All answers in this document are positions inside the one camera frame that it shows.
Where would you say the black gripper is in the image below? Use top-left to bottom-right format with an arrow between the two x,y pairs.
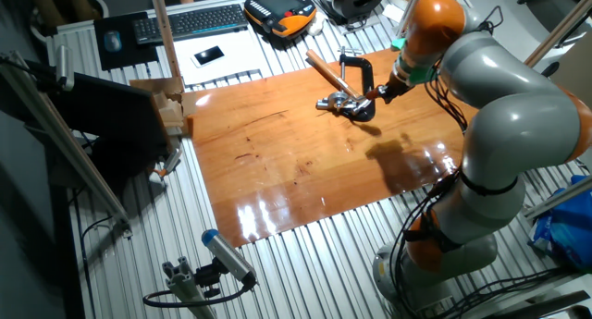
376,71 -> 416,105

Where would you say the metal lever with brown handle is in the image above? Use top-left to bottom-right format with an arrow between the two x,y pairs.
349,87 -> 383,113

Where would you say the silver metal lever device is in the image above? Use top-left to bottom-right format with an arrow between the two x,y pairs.
315,91 -> 371,116

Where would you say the black C-clamp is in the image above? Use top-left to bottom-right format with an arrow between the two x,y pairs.
337,45 -> 376,123

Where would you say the small white box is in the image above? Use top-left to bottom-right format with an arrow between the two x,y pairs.
382,4 -> 406,23

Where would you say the white rounded object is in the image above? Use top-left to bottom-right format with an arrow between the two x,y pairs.
307,17 -> 327,37

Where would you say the large wooden board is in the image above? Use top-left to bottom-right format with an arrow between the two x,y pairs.
187,48 -> 480,249

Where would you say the black orange teach pendant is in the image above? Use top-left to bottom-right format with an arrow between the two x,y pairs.
243,0 -> 318,38

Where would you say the white paper sheet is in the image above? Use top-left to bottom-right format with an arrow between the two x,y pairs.
174,30 -> 268,87

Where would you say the white smartphone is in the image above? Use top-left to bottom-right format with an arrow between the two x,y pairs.
191,44 -> 227,68

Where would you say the black keyboard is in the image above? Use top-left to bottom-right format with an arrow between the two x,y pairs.
132,3 -> 250,46

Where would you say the blue plastic bag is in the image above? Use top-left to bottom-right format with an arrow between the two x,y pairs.
529,174 -> 592,270

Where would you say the small grey spring clamp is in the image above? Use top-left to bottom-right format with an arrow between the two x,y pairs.
146,147 -> 184,185

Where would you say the brown cardboard box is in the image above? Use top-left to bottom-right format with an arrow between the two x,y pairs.
129,76 -> 199,136

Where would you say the black mouse pad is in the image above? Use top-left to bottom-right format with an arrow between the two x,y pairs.
93,11 -> 160,72

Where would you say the black monitor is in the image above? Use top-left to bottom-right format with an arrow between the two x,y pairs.
27,59 -> 170,181

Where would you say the short aluminium profile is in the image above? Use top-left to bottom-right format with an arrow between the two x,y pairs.
161,256 -> 218,319

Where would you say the dark computer mouse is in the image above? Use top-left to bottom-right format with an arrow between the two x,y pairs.
103,30 -> 123,53

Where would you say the white round pot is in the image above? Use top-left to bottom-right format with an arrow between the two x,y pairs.
30,0 -> 111,31

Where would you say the wooden handled claw hammer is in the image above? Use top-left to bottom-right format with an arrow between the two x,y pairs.
305,49 -> 371,115

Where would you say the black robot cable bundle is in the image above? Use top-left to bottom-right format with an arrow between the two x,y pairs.
387,68 -> 570,319

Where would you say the metal frame post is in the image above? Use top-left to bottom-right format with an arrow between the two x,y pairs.
147,0 -> 182,80
396,0 -> 427,38
524,0 -> 592,68

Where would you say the grey aluminium rail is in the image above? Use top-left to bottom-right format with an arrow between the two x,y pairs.
522,175 -> 592,221

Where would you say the silver camera with blue end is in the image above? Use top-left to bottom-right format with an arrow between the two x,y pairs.
201,228 -> 259,288

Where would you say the black camera cable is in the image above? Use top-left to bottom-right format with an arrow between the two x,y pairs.
142,281 -> 253,309

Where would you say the silver bar camera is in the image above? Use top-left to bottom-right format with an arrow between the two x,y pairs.
55,44 -> 75,92

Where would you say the long aluminium frame bar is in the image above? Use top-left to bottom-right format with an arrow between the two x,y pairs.
0,50 -> 133,237

